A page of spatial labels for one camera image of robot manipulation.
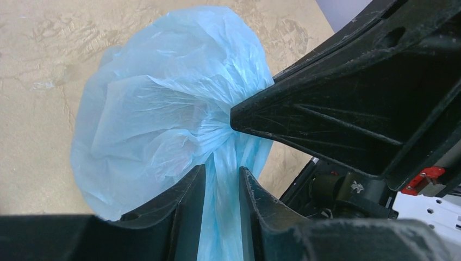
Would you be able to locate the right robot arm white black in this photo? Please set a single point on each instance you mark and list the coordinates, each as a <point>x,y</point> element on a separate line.
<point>324,186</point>

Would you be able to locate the light blue plastic bag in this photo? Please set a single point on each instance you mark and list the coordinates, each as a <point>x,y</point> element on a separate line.
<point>160,105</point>

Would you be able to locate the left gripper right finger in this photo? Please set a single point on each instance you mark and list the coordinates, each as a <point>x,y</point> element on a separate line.
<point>273,231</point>

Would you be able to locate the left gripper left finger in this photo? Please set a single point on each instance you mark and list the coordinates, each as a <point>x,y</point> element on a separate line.
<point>167,227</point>

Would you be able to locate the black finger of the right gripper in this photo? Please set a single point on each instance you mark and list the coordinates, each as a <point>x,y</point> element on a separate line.
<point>381,97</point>

